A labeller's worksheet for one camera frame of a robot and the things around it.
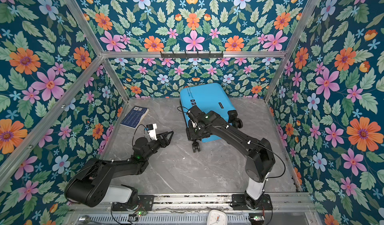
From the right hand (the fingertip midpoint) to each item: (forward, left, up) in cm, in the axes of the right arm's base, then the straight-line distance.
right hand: (193, 135), depth 81 cm
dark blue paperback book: (+24, +45, -14) cm, 53 cm away
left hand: (+3, +12, +1) cm, 12 cm away
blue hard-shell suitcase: (+25, -10, +5) cm, 27 cm away
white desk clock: (-36, -12, -13) cm, 40 cm away
